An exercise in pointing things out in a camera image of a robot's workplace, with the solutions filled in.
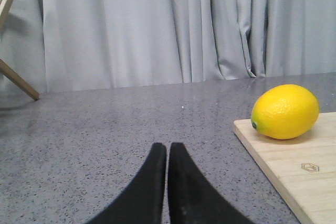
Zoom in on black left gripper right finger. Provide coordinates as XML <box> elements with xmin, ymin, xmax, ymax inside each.
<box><xmin>167</xmin><ymin>143</ymin><xmax>252</xmax><ymax>223</ymax></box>

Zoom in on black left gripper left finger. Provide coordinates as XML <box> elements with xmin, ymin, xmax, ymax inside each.
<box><xmin>88</xmin><ymin>143</ymin><xmax>166</xmax><ymax>223</ymax></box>

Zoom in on wooden cutting board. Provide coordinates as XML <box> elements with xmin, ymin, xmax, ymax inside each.
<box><xmin>234</xmin><ymin>112</ymin><xmax>335</xmax><ymax>223</ymax></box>

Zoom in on yellow lemon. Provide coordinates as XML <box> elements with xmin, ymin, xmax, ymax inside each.
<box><xmin>251</xmin><ymin>84</ymin><xmax>320</xmax><ymax>140</ymax></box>

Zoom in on grey curtain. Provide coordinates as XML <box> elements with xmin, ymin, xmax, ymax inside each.
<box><xmin>1</xmin><ymin>0</ymin><xmax>335</xmax><ymax>93</ymax></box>

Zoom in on wooden stand frame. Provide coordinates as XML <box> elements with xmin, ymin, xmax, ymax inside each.
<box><xmin>0</xmin><ymin>0</ymin><xmax>40</xmax><ymax>101</ymax></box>

